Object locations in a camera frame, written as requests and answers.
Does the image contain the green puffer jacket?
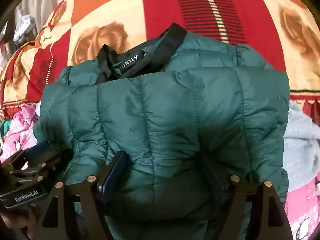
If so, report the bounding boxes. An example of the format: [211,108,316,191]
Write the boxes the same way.
[33,32,289,239]

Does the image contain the person's left hand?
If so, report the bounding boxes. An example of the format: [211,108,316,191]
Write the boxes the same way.
[1,205,37,239]

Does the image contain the pink penguin bedsheet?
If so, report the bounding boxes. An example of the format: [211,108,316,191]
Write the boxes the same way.
[1,104,39,163]

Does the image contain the grey sweater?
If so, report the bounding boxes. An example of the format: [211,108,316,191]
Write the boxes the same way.
[283,101,319,192]

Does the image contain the beige curtain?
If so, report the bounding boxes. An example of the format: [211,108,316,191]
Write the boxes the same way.
[15,0,62,41]

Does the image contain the red orange rose blanket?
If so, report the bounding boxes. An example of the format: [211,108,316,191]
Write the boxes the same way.
[1,0,319,121]

